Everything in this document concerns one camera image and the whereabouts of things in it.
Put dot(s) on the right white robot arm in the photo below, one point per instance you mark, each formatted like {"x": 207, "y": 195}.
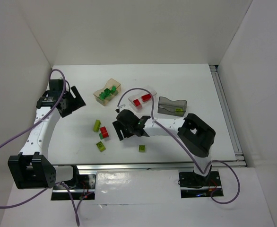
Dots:
{"x": 190, "y": 132}

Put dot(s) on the orange transparent container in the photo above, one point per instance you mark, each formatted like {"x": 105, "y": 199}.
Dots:
{"x": 109, "y": 84}

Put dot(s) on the red lego long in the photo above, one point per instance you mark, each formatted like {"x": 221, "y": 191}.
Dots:
{"x": 146, "y": 97}

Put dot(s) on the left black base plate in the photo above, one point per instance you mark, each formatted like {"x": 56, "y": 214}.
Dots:
{"x": 80, "y": 187}

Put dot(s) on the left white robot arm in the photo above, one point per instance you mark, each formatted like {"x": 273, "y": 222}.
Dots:
{"x": 30, "y": 168}

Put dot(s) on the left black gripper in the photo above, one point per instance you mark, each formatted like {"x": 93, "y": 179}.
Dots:
{"x": 74, "y": 101}

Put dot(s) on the clear transparent container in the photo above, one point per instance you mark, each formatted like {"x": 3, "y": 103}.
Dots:
{"x": 138, "y": 96}

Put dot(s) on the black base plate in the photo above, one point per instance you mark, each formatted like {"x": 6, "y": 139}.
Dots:
{"x": 80, "y": 187}
{"x": 192, "y": 186}

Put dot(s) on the dark green lego top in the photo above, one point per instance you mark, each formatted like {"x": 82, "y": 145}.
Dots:
{"x": 103, "y": 95}

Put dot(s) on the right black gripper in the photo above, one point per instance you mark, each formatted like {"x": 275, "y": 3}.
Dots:
{"x": 119, "y": 130}

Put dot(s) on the aluminium rail front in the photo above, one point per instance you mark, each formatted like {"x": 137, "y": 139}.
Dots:
{"x": 238, "y": 163}

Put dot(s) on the lime lego long left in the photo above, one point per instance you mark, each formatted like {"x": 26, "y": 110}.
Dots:
{"x": 96, "y": 126}

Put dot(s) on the aluminium rail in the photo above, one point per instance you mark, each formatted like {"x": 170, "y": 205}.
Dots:
{"x": 238, "y": 163}
{"x": 226, "y": 111}

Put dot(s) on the aluminium rail right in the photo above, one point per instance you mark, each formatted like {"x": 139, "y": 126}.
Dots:
{"x": 226, "y": 111}

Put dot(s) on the grey transparent container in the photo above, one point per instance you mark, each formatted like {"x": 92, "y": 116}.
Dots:
{"x": 167, "y": 106}

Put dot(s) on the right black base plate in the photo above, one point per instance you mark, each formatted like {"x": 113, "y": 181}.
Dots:
{"x": 192, "y": 186}

